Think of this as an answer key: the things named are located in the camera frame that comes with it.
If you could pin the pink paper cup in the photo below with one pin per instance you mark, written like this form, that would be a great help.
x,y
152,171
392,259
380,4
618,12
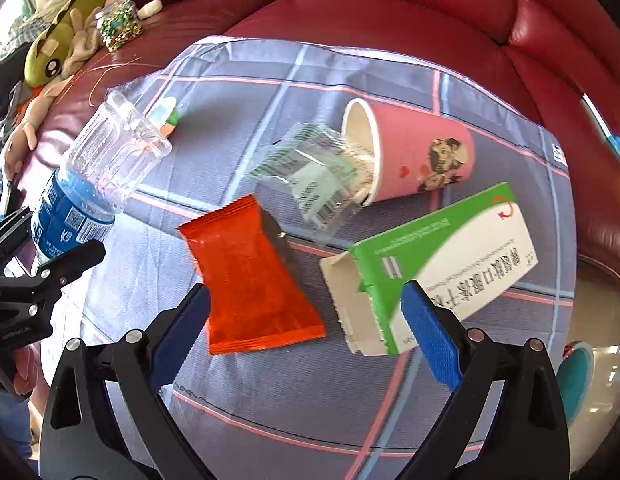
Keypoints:
x,y
415,145

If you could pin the jar of colourful beads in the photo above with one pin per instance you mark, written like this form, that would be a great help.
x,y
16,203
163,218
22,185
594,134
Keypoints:
x,y
119,25

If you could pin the grey plaid tablecloth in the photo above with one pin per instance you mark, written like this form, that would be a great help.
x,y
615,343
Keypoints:
x,y
300,395

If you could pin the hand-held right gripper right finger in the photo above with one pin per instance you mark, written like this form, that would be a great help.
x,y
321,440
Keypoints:
x,y
432,335

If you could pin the green white medicine box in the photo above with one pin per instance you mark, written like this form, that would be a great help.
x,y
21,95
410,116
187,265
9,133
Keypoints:
x,y
440,240

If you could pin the green plush toy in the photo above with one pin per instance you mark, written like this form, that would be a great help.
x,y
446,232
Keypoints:
x,y
49,50

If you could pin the red leather sofa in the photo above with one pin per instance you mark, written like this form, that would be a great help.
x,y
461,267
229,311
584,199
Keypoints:
x,y
390,10

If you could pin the teal trash bin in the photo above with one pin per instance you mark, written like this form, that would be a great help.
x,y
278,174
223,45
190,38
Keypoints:
x,y
577,380

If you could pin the clear plastic bottle blue label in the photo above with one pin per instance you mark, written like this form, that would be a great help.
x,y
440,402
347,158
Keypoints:
x,y
109,155

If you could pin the clear plastic bag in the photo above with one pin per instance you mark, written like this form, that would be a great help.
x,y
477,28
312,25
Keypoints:
x,y
310,180

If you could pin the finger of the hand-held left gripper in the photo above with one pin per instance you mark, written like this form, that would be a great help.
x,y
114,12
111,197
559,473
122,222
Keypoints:
x,y
74,262
14,225

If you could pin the person's left hand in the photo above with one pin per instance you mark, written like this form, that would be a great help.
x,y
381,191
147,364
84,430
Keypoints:
x,y
25,370

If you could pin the person's blue jeans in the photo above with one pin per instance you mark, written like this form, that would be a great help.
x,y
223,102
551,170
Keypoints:
x,y
12,425

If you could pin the red plastic snack packet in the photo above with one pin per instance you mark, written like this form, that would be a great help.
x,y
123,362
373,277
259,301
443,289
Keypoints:
x,y
250,280

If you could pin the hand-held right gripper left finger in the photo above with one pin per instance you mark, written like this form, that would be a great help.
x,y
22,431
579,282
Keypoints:
x,y
182,330

